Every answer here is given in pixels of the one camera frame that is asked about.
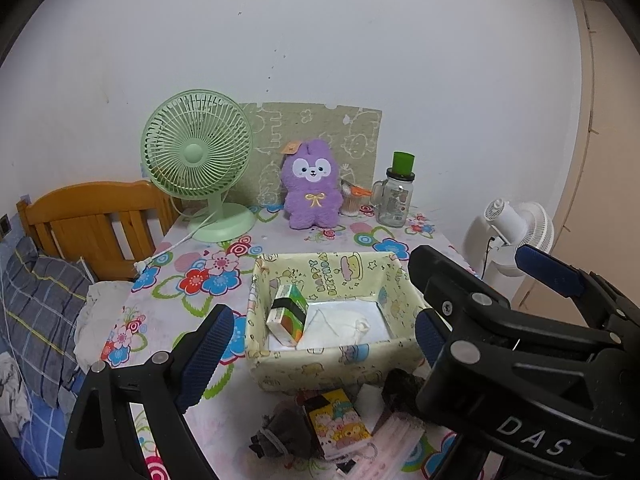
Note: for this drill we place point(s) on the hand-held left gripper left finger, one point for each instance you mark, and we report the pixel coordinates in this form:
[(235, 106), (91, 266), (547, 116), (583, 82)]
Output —
[(205, 355)]

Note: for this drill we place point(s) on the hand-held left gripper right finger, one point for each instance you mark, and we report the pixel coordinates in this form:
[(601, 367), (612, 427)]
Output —
[(430, 337)]

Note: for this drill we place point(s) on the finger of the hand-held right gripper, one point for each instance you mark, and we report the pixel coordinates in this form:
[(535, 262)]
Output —
[(545, 270), (450, 285)]

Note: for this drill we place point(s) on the black lace cloth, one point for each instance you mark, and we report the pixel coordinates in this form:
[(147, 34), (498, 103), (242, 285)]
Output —
[(400, 390)]

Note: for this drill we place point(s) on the yellow printed fabric storage box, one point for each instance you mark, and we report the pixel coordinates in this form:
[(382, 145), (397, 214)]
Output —
[(310, 367)]

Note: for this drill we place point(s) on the dark grey sock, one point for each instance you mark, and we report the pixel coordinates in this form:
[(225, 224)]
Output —
[(280, 432)]

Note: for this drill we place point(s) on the pink face mask pack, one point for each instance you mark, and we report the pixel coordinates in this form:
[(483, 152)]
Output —
[(390, 447)]

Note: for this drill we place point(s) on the yellow cartoon tissue pack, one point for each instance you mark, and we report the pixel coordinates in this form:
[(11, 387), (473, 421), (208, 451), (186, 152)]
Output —
[(340, 422)]

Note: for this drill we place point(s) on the white standing fan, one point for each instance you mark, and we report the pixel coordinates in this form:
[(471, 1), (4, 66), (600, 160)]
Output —
[(525, 227)]

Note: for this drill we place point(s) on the floral tablecloth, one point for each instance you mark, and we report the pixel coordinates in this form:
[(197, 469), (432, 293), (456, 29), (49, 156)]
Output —
[(200, 280)]

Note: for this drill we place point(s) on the green orange tissue pack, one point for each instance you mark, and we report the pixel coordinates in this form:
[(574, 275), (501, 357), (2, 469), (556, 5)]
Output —
[(287, 315)]

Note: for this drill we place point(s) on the white face mask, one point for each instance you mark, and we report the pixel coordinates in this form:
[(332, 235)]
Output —
[(330, 327)]

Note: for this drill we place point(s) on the glass jar with green lid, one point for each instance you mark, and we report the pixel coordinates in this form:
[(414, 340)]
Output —
[(395, 200)]

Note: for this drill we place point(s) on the white bedding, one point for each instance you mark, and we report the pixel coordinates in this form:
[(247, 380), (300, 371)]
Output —
[(102, 305)]

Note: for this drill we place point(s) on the cotton swab container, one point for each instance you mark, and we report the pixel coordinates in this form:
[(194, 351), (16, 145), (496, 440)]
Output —
[(352, 202)]

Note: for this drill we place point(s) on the beige door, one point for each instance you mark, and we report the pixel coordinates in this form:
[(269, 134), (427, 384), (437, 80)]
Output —
[(600, 135)]

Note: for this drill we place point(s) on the small black tag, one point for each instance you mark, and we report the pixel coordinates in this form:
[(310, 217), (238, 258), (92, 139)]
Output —
[(343, 468)]

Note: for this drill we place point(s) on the purple plush toy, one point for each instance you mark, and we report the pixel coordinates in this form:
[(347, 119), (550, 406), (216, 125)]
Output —
[(312, 195)]

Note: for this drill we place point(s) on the grey plaid pillow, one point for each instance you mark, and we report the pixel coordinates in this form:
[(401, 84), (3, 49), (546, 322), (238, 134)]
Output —
[(45, 300)]

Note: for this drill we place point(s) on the wooden bed headboard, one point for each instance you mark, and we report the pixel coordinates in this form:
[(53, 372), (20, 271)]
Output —
[(90, 215)]

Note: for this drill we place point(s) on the blue plaid bedsheet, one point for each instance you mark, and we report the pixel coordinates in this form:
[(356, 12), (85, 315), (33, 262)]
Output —
[(30, 440)]

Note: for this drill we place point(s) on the crumpled white cloth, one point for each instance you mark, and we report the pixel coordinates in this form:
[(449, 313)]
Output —
[(12, 385)]

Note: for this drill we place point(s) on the green desk fan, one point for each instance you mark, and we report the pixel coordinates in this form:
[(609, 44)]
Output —
[(195, 152)]

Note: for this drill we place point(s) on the green printed wall board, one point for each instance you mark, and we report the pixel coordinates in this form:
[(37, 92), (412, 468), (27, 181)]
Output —
[(325, 125)]

